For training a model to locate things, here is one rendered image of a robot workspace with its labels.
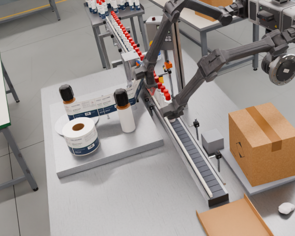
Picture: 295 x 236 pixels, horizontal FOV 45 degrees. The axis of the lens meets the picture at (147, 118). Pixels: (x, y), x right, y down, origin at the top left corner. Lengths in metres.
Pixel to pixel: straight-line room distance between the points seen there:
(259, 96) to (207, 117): 1.74
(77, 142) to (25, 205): 1.36
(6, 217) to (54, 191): 1.30
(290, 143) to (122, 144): 0.98
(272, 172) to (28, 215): 2.15
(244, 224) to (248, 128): 0.46
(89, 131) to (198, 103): 0.83
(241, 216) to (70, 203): 0.90
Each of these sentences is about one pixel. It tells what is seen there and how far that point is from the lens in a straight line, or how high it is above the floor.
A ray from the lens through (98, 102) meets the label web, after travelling 2.39.
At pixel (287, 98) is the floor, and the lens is 4.04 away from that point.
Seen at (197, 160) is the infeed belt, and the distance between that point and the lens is 2.01.
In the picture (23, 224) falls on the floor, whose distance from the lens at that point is 3.27.
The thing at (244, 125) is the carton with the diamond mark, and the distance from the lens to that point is 1.85.
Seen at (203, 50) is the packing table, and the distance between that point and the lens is 3.98.
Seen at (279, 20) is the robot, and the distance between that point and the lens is 2.09.
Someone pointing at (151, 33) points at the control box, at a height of 1.40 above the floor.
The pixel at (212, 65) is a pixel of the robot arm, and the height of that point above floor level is 1.46.
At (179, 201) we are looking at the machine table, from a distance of 1.89.
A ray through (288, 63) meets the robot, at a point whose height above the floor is 1.17.
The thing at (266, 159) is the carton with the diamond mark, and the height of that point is 1.02.
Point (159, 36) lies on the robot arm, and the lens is 2.08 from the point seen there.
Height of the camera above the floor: 2.27
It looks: 36 degrees down
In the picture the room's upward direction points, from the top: 12 degrees counter-clockwise
